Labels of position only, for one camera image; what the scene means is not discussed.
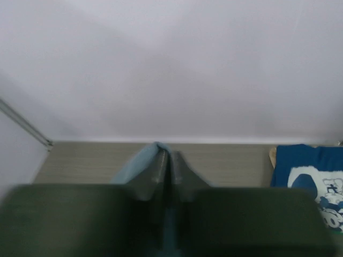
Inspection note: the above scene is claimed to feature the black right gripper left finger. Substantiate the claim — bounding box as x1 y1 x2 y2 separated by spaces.
1 150 168 256

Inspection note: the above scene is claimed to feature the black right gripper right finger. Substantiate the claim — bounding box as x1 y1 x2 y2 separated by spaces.
170 152 337 256

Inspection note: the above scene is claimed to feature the grey-blue t shirt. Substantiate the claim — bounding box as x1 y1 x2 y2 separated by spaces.
111 142 180 256

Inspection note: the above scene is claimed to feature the blue printed folded t shirt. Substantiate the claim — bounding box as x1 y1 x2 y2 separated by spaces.
269 144 342 233

